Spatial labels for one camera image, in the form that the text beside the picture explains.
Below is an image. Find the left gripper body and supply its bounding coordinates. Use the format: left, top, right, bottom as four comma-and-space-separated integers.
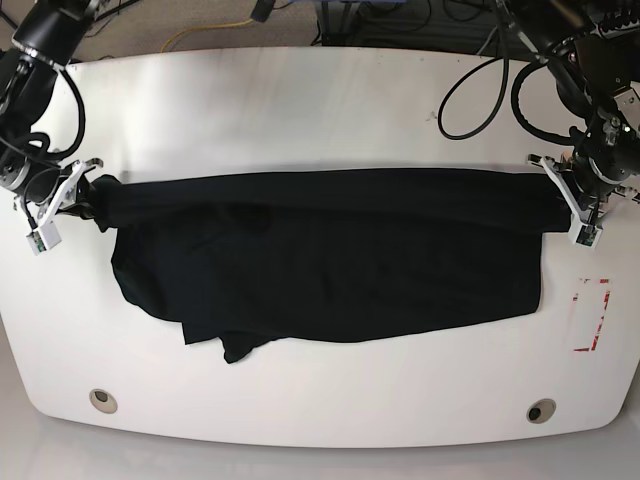
527, 134, 639, 244

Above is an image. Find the black T-shirt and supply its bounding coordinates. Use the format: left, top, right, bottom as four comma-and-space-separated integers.
91, 169, 570, 363

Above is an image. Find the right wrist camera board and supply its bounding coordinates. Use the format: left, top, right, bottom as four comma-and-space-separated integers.
26, 223, 61, 255

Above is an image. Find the right table grommet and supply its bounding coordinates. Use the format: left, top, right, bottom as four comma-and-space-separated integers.
526, 398, 557, 424

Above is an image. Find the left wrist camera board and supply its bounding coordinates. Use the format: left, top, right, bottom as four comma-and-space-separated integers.
575, 224, 602, 248

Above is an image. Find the left table grommet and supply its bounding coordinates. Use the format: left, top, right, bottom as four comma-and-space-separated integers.
89, 389, 118, 415

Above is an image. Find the table grommet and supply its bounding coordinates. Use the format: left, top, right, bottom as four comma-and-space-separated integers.
526, 398, 557, 424
89, 389, 118, 415

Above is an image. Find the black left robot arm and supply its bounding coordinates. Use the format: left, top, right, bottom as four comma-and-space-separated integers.
499, 1, 639, 248

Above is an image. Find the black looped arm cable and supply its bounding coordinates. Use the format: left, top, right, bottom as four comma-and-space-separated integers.
437, 14, 581, 146

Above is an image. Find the yellow cable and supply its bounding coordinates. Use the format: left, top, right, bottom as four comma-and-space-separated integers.
159, 18, 253, 53

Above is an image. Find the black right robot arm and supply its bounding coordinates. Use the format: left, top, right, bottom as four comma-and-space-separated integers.
1, 1, 104, 254

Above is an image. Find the red tape rectangle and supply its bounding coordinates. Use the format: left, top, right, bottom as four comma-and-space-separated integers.
568, 278, 612, 353

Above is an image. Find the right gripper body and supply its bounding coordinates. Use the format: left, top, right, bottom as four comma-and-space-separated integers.
1, 150, 103, 238

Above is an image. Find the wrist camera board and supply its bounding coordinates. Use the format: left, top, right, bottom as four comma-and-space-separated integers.
26, 223, 61, 255
575, 224, 602, 248

